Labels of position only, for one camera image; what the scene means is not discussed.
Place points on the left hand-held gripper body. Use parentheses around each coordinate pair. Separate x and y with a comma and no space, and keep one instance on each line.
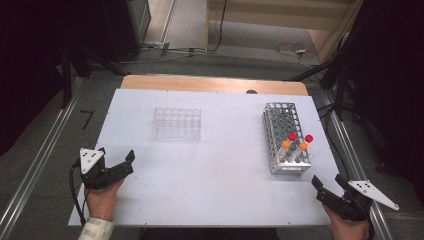
(91,160)

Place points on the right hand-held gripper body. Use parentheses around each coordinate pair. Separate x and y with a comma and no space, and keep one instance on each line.
(353,206)

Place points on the clear plastic tube rack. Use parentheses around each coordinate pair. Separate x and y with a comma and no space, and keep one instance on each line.
(176,123)

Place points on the metal tube rack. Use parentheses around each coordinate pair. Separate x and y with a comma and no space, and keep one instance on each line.
(280,116)

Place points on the person's right hand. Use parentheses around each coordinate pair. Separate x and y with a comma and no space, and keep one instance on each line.
(346,230)

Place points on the person's left hand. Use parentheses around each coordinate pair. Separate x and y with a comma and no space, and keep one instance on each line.
(101,203)

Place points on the black metal stand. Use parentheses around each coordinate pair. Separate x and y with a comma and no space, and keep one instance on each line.
(340,90)
(66,76)

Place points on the white table board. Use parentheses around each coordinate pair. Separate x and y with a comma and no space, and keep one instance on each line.
(216,200)

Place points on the wooden table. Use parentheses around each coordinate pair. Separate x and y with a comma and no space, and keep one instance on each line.
(200,83)

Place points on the black curtain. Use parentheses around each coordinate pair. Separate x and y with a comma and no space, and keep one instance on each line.
(30,50)
(393,83)

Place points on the black cabinet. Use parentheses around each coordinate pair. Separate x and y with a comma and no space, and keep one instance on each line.
(123,26)

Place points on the light wooden furniture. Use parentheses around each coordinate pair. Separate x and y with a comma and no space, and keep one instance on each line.
(276,13)

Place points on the aluminium floor rail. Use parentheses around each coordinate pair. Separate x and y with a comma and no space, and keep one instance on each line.
(353,166)
(40,153)

